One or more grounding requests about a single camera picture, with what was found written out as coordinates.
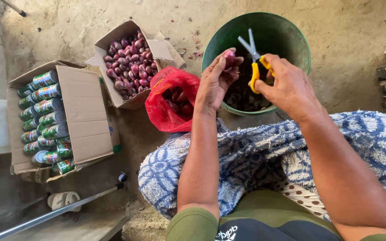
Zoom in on cardboard box of shallots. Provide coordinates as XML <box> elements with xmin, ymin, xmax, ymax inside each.
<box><xmin>85</xmin><ymin>20</ymin><xmax>186</xmax><ymax>110</ymax></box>

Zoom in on person's left hand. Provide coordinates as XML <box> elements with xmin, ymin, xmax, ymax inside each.
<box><xmin>195</xmin><ymin>48</ymin><xmax>244</xmax><ymax>112</ymax></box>

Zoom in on red mesh bag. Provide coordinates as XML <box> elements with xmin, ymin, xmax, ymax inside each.
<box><xmin>145</xmin><ymin>66</ymin><xmax>201</xmax><ymax>133</ymax></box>

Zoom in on green plastic bucket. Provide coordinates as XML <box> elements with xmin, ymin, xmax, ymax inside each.
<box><xmin>202</xmin><ymin>12</ymin><xmax>311</xmax><ymax>117</ymax></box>

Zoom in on blue white patterned towel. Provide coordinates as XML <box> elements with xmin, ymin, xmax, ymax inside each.
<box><xmin>138</xmin><ymin>110</ymin><xmax>386</xmax><ymax>224</ymax></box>

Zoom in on white dotted cloth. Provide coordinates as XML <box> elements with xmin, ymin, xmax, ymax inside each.
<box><xmin>273</xmin><ymin>180</ymin><xmax>328</xmax><ymax>219</ymax></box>

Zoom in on thin metal pole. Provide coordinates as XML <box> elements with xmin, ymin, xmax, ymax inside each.
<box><xmin>0</xmin><ymin>0</ymin><xmax>27</xmax><ymax>17</ymax></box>

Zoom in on cardboard box of cans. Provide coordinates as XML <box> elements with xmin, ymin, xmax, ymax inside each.
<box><xmin>6</xmin><ymin>60</ymin><xmax>122</xmax><ymax>184</ymax></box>

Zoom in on green shirt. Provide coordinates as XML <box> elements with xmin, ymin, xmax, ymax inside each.
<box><xmin>165</xmin><ymin>189</ymin><xmax>386</xmax><ymax>241</ymax></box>

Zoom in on white tape roll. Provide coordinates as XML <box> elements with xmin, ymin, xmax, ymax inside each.
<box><xmin>47</xmin><ymin>191</ymin><xmax>82</xmax><ymax>212</ymax></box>

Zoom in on shallots inside mesh bag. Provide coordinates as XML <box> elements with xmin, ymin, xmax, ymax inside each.
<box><xmin>162</xmin><ymin>86</ymin><xmax>194</xmax><ymax>118</ymax></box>

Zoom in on yellow handled scissors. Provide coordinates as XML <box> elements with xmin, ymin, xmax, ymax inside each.
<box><xmin>237</xmin><ymin>28</ymin><xmax>276</xmax><ymax>94</ymax></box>

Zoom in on long metal rod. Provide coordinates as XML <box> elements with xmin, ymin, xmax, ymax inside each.
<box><xmin>0</xmin><ymin>182</ymin><xmax>125</xmax><ymax>241</ymax></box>

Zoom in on group of green tin cans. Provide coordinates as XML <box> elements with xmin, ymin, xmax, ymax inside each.
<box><xmin>17</xmin><ymin>70</ymin><xmax>76</xmax><ymax>175</ymax></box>

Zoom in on single red shallot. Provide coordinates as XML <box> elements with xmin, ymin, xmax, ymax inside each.
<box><xmin>223</xmin><ymin>49</ymin><xmax>244</xmax><ymax>79</ymax></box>

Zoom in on heap of dark shallot trimmings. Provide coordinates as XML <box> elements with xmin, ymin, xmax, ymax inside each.
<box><xmin>224</xmin><ymin>60</ymin><xmax>275</xmax><ymax>112</ymax></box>

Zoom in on pile of red shallots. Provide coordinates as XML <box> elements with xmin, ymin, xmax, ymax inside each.
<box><xmin>103</xmin><ymin>32</ymin><xmax>159</xmax><ymax>102</ymax></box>

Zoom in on person's right hand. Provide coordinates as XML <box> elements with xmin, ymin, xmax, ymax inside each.
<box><xmin>253</xmin><ymin>53</ymin><xmax>325</xmax><ymax>124</ymax></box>

